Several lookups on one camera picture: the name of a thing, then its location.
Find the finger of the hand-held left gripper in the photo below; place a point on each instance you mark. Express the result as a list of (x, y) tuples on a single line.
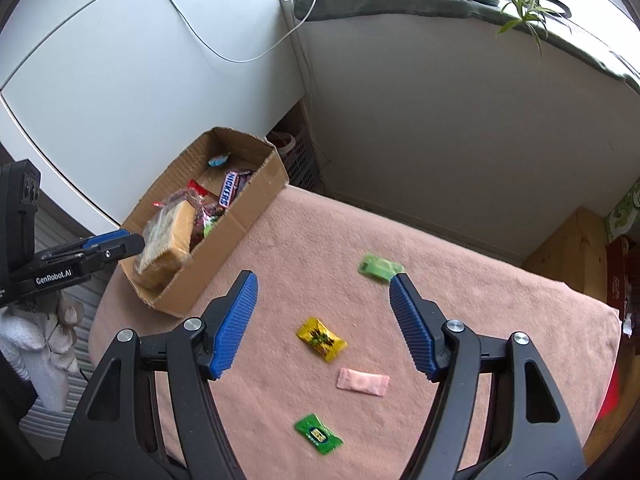
[(107, 239), (125, 247)]

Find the wooden box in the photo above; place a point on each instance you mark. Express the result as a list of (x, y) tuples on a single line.
[(570, 255)]

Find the dark candy red twist wrapper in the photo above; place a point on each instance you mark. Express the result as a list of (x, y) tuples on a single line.
[(205, 215)]

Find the colourful round candy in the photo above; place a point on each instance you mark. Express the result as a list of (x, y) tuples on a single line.
[(218, 161)]

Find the light green snack packet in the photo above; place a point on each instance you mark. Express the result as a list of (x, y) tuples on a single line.
[(377, 266)]

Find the green patterned bag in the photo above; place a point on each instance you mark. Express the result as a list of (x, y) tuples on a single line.
[(625, 210)]

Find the brown chocolate bar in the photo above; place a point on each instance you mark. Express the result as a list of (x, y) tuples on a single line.
[(229, 187), (245, 177)]

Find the green candy yellow label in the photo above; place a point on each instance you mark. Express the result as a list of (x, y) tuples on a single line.
[(317, 434)]

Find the grey plastic basket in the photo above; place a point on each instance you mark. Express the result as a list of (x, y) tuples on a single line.
[(300, 160)]

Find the pink blanket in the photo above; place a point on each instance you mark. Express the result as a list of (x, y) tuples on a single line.
[(325, 240)]

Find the red-brown box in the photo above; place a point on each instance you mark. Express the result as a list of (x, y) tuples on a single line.
[(620, 275)]

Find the pink snack packet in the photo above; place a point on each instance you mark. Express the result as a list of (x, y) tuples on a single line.
[(362, 381)]

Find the white cabinet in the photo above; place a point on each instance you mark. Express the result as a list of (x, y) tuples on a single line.
[(125, 85)]

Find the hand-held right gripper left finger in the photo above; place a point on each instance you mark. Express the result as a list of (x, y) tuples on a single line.
[(235, 330)]

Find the brown cardboard box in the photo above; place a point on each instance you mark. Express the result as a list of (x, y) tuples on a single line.
[(235, 240)]

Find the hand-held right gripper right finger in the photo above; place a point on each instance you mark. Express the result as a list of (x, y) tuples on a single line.
[(412, 330)]

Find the yellow candy packet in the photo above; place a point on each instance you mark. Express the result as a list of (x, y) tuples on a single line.
[(321, 338)]

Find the packet of sliced bread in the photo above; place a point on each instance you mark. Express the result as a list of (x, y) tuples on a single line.
[(165, 235)]

